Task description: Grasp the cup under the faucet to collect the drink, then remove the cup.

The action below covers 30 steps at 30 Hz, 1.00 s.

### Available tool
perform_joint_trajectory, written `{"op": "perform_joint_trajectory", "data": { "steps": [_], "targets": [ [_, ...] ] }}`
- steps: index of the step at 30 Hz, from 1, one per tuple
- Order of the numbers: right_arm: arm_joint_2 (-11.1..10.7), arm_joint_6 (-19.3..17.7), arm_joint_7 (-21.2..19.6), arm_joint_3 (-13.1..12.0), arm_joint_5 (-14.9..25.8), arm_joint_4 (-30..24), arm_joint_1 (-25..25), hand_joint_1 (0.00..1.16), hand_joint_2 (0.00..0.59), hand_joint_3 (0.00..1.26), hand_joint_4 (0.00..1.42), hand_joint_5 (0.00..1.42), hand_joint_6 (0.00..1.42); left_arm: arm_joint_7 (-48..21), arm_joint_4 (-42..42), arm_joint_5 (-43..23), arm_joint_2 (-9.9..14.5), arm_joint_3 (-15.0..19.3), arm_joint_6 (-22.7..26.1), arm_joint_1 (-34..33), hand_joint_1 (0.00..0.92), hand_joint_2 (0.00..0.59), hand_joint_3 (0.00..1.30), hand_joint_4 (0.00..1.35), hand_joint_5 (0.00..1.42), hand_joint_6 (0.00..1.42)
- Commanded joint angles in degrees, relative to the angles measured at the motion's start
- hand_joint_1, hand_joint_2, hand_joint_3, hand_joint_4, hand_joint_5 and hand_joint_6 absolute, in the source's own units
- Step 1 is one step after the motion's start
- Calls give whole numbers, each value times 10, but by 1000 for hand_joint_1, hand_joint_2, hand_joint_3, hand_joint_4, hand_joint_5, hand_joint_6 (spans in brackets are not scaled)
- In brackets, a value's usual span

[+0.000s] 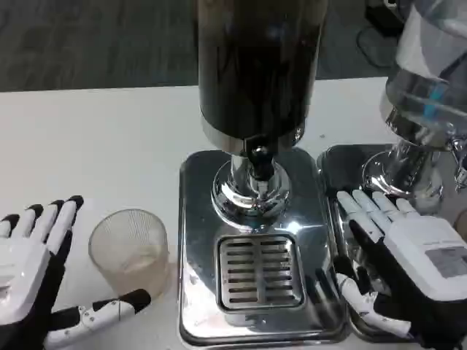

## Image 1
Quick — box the clear ribbed glass cup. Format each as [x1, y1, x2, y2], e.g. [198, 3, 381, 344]
[88, 208, 171, 300]

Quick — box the black floor cable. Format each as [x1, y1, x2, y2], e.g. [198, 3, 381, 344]
[355, 26, 398, 67]

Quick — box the steel drip tray grid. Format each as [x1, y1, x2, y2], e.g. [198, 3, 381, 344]
[217, 235, 306, 311]

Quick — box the black dispenser tap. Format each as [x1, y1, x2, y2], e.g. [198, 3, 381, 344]
[243, 133, 275, 200]

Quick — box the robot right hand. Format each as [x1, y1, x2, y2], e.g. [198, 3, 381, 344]
[334, 188, 467, 350]

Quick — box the dark drink dispenser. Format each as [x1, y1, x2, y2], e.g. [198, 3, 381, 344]
[196, 0, 328, 235]

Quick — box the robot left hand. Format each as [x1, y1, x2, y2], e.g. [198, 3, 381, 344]
[0, 195, 153, 350]

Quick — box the clear drink dispenser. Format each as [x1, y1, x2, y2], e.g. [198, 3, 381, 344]
[360, 0, 467, 217]

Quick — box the steel dispenser tap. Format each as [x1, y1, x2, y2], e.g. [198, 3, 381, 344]
[450, 138, 467, 194]

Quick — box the black box on floor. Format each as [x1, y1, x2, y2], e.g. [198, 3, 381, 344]
[364, 0, 406, 37]

